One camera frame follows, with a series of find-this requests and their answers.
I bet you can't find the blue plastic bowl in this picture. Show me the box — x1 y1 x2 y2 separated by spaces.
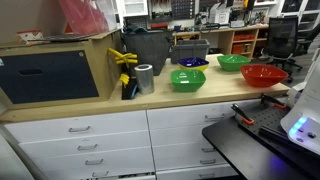
177 56 210 68

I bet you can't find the small green plastic bowl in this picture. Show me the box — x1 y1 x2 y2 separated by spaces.
170 69 207 93

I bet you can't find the yellow plastic bowl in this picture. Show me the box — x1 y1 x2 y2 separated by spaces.
178 62 210 73

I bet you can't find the large green plastic bowl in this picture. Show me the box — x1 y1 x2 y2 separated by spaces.
216 54 252 72

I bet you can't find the red plastic bowl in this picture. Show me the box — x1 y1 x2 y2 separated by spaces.
240 63 289 89

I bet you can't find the black and blue tool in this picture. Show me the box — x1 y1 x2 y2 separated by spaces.
121 82 140 101

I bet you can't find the yellow spring clamp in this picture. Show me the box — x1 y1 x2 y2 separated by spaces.
119 73 131 89
107 47 139 69

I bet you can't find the dark grey fabric bin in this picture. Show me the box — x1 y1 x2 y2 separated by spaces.
122 29 174 77

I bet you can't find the grey plastic tote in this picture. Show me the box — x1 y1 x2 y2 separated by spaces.
170 39 211 65

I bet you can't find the white drawer cabinet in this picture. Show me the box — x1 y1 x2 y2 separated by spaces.
3 96 291 180

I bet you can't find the large cardboard box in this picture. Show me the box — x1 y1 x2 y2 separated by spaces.
0 29 124 111

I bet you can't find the wooden shelf unit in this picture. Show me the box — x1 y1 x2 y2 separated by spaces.
172 23 270 60

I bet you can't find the dark tool pegboard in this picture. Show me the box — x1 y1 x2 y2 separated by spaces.
148 0 197 21

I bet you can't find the orange storage bin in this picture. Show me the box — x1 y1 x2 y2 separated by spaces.
233 33 256 42
232 43 253 55

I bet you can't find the black robot table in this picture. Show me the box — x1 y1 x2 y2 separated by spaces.
201 99 320 180

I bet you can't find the white cardboard box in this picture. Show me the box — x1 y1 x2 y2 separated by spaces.
209 3 232 25

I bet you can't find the translucent pink plastic bin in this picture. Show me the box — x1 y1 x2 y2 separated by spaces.
58 0 118 36

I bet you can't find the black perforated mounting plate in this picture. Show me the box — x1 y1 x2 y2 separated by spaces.
238 104 293 136

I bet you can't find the black office chair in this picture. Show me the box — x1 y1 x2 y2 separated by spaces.
261 15 304 84
294 21 320 58

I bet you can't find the red white small package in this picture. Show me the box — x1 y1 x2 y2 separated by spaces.
16 29 45 45

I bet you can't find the metal drawer handle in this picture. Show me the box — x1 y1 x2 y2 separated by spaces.
68 125 91 134
203 114 227 122
199 158 217 166
84 158 105 167
77 143 99 152
198 172 215 179
91 170 110 178
201 147 218 154

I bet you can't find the black clamp orange handle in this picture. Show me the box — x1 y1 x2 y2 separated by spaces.
259 93 290 111
230 103 255 126

